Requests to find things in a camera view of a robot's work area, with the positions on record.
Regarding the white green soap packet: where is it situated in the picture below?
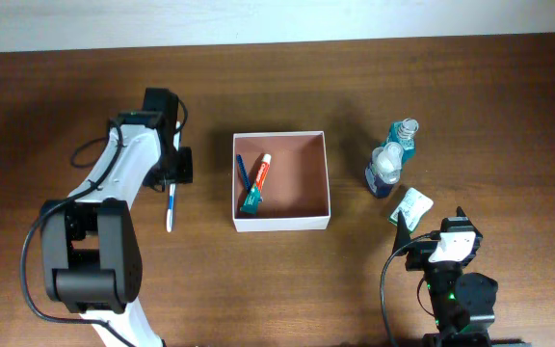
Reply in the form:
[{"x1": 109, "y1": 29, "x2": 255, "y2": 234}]
[{"x1": 388, "y1": 188, "x2": 434, "y2": 232}]

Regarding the blue white toothbrush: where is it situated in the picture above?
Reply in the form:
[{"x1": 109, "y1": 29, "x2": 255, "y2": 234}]
[{"x1": 166, "y1": 183, "x2": 176, "y2": 232}]

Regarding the blue disposable razor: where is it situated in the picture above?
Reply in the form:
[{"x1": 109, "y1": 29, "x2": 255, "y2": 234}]
[{"x1": 236, "y1": 154, "x2": 251, "y2": 192}]

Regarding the red green toothpaste tube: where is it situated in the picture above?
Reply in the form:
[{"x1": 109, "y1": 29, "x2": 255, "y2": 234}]
[{"x1": 240, "y1": 153, "x2": 272, "y2": 215}]

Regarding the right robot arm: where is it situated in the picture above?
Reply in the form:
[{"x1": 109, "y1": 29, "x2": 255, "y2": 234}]
[{"x1": 389, "y1": 207, "x2": 526, "y2": 346}]

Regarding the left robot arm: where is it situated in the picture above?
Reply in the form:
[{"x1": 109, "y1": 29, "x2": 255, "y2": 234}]
[{"x1": 34, "y1": 88, "x2": 193, "y2": 346}]

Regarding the dark blue foam pump bottle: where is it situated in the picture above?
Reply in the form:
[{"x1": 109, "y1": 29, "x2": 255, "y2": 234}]
[{"x1": 364, "y1": 142, "x2": 404, "y2": 199}]

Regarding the teal mouthwash bottle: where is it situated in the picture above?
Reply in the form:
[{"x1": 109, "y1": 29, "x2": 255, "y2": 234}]
[{"x1": 385, "y1": 119, "x2": 419, "y2": 165}]

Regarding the pink cardboard box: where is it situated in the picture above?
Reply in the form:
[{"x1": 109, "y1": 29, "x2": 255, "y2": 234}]
[{"x1": 231, "y1": 130, "x2": 331, "y2": 233}]

